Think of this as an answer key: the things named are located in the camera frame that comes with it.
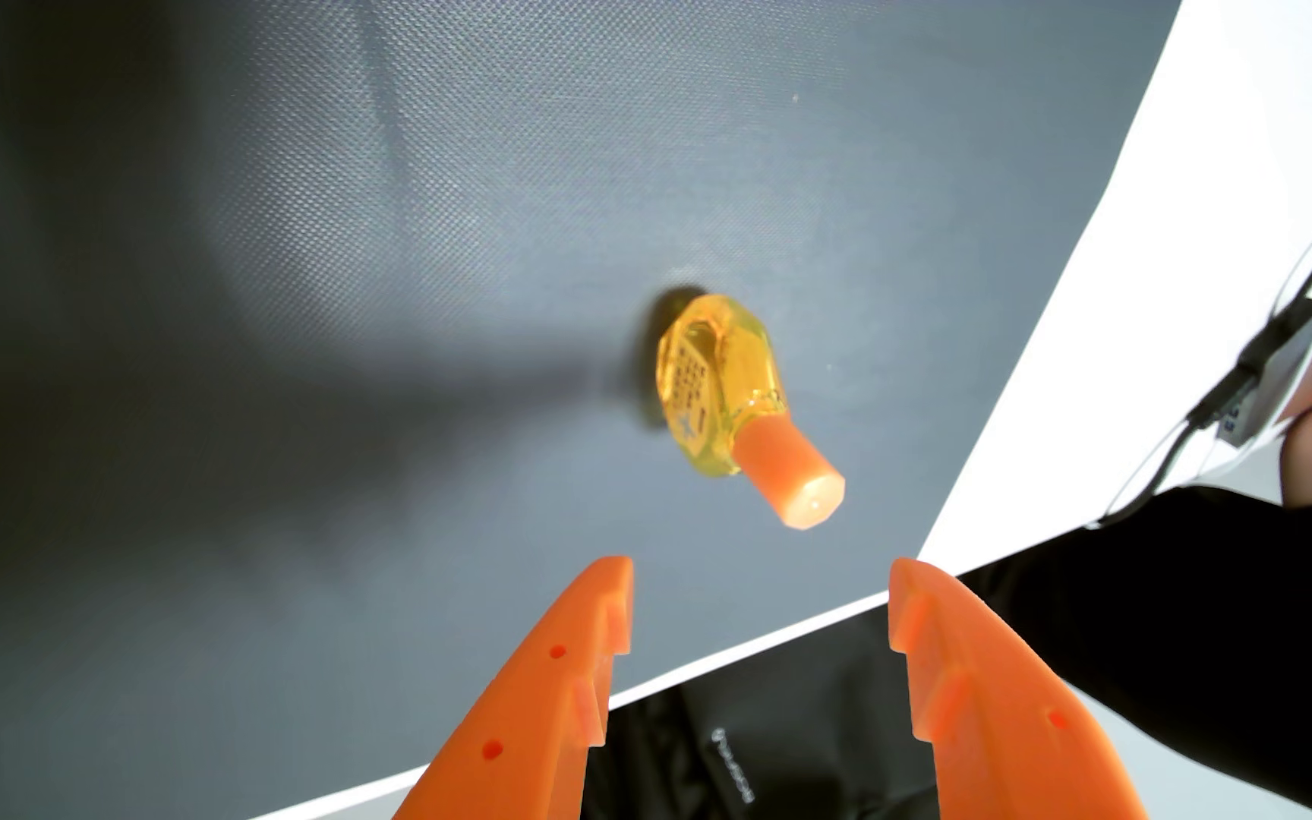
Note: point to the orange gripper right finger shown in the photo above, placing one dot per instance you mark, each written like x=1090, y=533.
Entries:
x=998, y=718

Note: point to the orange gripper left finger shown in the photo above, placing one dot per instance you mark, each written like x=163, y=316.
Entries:
x=531, y=718

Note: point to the yellow eyedrops bottle orange cap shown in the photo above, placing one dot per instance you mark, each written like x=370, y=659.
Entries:
x=724, y=387

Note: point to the black fabric bag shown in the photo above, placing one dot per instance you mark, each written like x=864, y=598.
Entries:
x=770, y=729

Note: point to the person's body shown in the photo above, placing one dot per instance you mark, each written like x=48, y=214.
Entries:
x=1214, y=638

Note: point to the grey textured mat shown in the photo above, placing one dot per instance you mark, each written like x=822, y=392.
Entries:
x=383, y=285

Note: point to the silver laptop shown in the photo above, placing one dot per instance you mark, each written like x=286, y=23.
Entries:
x=1294, y=353

